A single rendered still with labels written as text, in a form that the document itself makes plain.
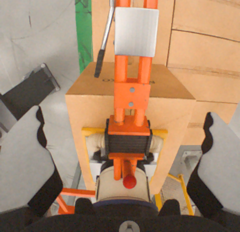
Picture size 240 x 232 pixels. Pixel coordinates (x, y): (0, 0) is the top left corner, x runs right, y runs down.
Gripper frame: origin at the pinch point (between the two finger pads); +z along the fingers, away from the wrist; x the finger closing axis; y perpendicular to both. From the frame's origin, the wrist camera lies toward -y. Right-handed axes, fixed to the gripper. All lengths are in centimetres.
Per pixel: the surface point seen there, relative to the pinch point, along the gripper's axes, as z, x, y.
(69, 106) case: 26.6, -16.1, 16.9
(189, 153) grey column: 120, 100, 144
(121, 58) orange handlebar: 12.6, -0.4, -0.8
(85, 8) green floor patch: 121, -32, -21
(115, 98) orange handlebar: 12.2, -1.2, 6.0
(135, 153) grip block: 12.1, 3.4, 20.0
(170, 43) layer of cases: 67, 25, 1
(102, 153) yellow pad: 24.4, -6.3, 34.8
